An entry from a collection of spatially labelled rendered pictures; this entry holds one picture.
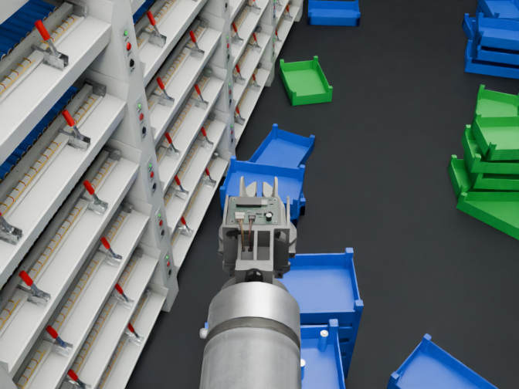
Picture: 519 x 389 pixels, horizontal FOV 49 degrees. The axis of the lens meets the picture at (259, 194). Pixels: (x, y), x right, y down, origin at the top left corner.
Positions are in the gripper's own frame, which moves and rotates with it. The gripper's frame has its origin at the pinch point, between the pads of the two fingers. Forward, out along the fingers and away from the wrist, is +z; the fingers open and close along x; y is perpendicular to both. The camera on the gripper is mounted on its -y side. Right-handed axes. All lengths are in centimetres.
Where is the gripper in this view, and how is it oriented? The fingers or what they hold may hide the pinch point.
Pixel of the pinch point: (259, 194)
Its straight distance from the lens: 73.8
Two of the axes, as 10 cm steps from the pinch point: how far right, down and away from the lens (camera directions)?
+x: -10.0, -0.2, 0.2
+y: 0.0, -7.6, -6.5
